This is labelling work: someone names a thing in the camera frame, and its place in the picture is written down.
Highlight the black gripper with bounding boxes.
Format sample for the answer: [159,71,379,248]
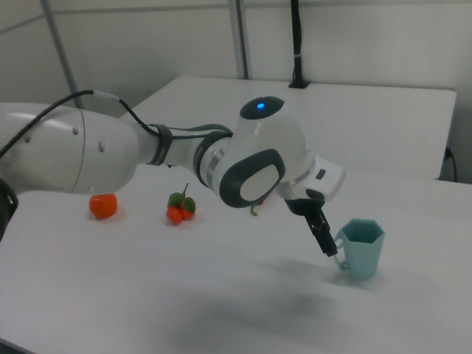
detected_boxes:
[285,198,339,258]

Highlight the small oranges with leaves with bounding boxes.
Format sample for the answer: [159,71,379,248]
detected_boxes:
[166,182,198,226]

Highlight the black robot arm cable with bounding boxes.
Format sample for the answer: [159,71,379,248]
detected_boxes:
[0,89,234,156]

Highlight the thin metal frame post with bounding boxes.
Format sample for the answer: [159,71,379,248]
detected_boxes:
[39,0,80,108]

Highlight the wide metal frame post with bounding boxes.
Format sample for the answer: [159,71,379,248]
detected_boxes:
[227,0,252,80]

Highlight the white side table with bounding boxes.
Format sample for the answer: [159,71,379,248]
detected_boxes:
[117,76,458,181]

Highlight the black pole with clamp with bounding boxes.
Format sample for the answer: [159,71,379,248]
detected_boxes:
[288,0,310,89]

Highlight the black wall plug cable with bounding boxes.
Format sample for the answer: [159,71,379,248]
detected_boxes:
[444,146,459,182]

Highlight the teal hexagonal mug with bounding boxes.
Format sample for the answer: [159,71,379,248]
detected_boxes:
[333,218,386,280]

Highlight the orange mandarin fruit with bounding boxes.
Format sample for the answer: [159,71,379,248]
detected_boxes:
[88,192,119,220]

